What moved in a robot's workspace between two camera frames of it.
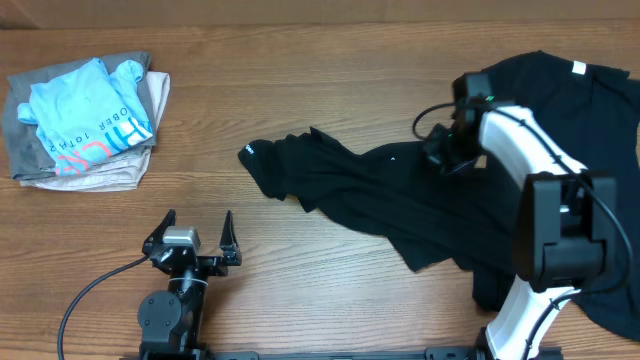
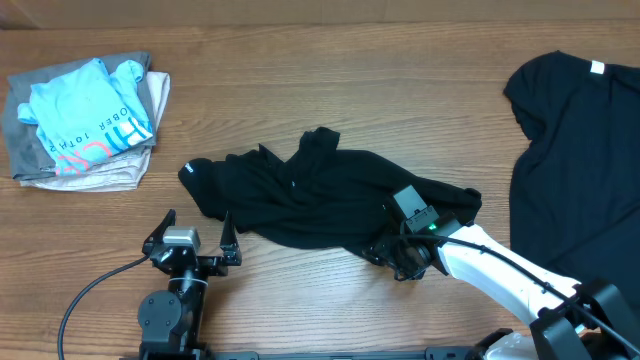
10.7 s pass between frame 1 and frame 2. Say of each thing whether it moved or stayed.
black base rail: stayed
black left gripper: stayed
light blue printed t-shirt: stayed
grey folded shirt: stayed
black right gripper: moved
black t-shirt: moved
